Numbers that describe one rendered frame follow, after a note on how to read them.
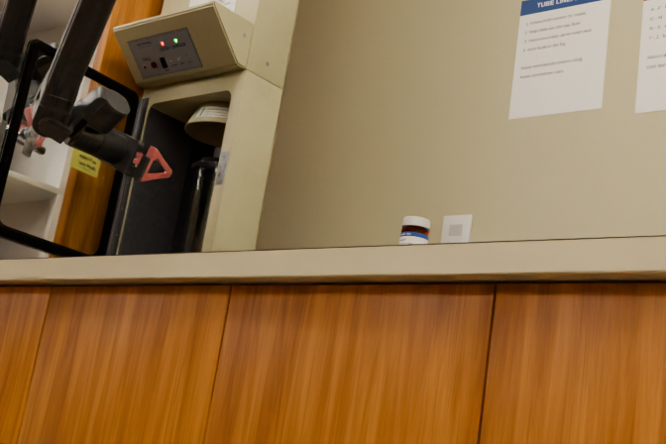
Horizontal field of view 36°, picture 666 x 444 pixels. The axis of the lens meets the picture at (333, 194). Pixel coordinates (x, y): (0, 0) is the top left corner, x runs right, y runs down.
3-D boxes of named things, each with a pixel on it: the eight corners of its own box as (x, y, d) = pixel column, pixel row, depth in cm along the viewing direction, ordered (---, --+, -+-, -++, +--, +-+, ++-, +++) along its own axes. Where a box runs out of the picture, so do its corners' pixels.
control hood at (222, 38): (143, 89, 229) (152, 48, 231) (247, 68, 208) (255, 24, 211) (102, 68, 221) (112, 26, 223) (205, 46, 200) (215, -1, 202)
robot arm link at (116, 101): (36, 99, 187) (34, 128, 180) (75, 58, 183) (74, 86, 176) (90, 133, 194) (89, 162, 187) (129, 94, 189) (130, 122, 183)
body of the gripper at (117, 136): (118, 131, 199) (87, 117, 193) (147, 145, 191) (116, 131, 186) (104, 162, 198) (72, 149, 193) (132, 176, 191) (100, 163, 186)
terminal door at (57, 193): (102, 272, 215) (141, 94, 226) (-18, 231, 192) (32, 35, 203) (99, 271, 216) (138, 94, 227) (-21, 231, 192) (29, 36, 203)
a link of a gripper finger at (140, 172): (164, 151, 201) (127, 134, 194) (184, 161, 196) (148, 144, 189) (149, 182, 201) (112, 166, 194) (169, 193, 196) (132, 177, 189)
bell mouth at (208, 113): (225, 153, 234) (229, 131, 235) (281, 146, 222) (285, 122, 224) (166, 126, 221) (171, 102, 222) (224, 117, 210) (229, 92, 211)
